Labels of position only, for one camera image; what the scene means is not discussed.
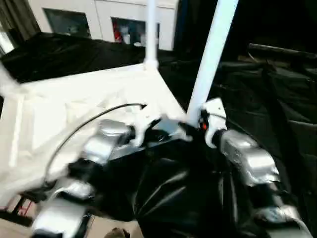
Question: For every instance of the red carton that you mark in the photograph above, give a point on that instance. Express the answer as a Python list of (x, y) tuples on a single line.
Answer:
[(117, 32)]

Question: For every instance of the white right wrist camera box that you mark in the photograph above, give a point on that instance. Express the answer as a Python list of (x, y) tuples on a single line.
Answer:
[(214, 119)]

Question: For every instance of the black metal stand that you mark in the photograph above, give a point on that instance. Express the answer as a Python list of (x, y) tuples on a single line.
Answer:
[(15, 208)]

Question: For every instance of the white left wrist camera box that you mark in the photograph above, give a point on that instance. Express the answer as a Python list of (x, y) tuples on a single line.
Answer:
[(143, 121)]

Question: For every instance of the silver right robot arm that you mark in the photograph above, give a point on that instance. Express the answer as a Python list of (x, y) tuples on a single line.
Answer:
[(247, 158)]

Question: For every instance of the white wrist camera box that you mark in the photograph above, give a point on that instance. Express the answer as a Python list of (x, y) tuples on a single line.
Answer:
[(143, 121), (214, 119)]

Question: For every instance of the black cabinet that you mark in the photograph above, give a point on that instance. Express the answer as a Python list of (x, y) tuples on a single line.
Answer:
[(198, 25)]

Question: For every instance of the black plastic mat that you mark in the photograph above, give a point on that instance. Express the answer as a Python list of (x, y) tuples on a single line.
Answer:
[(267, 124)]

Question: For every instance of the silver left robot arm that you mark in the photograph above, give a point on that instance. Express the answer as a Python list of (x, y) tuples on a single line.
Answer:
[(94, 153)]

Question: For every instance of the white plastic table leg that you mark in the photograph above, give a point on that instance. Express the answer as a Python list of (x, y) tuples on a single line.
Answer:
[(7, 84), (210, 54), (151, 29)]

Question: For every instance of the white cabinet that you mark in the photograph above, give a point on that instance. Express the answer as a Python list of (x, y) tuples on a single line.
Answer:
[(99, 17)]

